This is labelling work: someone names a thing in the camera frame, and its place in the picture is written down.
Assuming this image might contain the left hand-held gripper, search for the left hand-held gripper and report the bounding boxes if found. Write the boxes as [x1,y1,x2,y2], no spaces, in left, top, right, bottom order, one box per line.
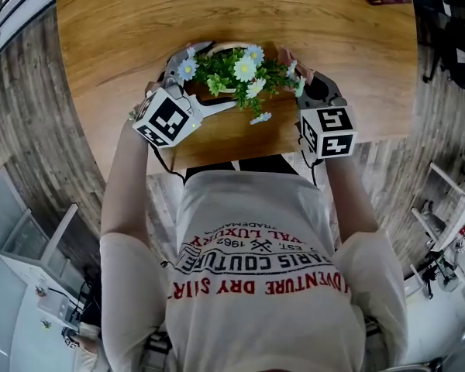
[131,40,239,149]

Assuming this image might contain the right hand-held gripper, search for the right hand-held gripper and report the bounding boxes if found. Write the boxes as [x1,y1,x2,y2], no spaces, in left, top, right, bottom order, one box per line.
[295,71,358,160]

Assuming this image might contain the potted plant with pale flowers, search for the potted plant with pale flowers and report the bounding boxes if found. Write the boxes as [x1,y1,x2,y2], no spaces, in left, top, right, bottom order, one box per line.
[176,41,307,126]

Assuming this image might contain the pink cloth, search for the pink cloth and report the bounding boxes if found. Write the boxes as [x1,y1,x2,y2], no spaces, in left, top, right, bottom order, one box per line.
[277,46,315,88]

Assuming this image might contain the person's right forearm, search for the person's right forearm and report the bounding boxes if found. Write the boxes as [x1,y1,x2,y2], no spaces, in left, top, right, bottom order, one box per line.
[325,155,381,243]

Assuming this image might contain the person's left forearm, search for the person's left forearm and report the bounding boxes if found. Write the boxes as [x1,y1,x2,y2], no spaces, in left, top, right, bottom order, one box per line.
[100,118,156,238]

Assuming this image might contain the person's black trousers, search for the person's black trousers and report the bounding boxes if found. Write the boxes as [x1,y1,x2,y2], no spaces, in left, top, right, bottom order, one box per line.
[185,153,299,181]

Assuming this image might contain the black office chair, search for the black office chair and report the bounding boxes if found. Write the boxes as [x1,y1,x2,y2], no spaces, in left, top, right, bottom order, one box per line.
[422,13,465,100]

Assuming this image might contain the glass partition panel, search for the glass partition panel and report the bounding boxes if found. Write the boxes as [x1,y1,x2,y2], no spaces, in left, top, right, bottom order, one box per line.
[0,168,34,255]

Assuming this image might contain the person in white t-shirt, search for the person in white t-shirt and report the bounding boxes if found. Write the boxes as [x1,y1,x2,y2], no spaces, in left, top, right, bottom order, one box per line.
[99,169,408,372]

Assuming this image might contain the white desk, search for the white desk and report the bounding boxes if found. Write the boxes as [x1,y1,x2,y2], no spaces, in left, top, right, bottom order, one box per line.
[0,252,86,372]

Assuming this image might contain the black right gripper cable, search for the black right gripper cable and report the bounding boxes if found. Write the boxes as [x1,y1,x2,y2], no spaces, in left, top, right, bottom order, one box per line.
[296,122,322,188]

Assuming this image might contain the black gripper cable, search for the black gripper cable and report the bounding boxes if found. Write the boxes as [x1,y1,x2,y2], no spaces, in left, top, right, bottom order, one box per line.
[296,122,322,188]
[149,143,187,181]

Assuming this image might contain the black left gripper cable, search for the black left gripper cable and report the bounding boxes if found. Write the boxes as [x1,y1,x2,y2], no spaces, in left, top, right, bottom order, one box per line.
[149,143,187,181]

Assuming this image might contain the white table frame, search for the white table frame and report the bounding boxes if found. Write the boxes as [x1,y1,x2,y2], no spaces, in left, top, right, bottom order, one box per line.
[410,163,465,251]

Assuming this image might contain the grey harness strap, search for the grey harness strap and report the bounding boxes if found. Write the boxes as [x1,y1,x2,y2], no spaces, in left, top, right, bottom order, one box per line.
[143,331,174,372]
[366,318,384,348]

